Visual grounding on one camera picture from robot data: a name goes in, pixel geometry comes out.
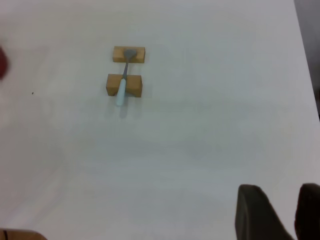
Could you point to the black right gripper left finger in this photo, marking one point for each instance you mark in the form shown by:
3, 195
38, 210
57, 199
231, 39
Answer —
255, 217

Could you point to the red ceramic mug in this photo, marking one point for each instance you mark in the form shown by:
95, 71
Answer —
3, 62

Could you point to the flat rectangular wooden block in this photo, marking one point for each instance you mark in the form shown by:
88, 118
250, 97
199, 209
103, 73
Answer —
118, 55

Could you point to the arched wooden block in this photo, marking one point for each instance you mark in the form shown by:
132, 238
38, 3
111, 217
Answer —
113, 83

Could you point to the brown rounded object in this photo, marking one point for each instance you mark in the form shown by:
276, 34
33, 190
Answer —
22, 235

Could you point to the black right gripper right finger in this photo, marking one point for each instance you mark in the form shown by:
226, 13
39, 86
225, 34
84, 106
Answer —
310, 212

